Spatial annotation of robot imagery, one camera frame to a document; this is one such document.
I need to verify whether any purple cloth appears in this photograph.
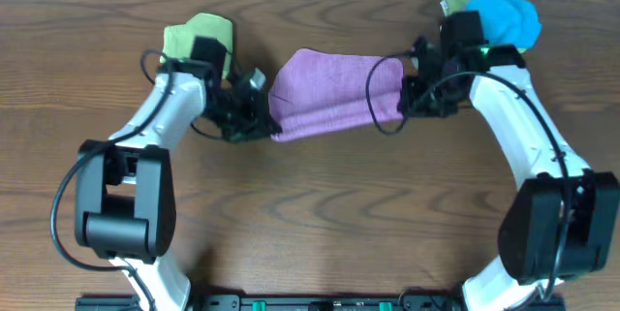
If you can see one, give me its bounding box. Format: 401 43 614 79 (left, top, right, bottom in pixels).
268 48 403 142

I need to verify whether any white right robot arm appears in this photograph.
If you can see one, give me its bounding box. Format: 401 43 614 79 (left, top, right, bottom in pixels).
398 12 619 310

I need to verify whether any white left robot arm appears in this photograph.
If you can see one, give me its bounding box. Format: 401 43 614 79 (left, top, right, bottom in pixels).
67 37 281 310

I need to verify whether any green cloth in pile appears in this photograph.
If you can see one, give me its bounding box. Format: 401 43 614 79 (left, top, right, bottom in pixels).
440 0 470 17

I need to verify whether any folded green cloth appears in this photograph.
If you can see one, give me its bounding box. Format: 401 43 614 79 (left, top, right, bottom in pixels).
163 13 233 78

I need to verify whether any blue crumpled cloth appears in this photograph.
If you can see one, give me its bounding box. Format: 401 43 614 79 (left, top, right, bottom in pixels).
464 0 542 50

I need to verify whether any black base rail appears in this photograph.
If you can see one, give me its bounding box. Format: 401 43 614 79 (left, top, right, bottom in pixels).
75 295 566 311

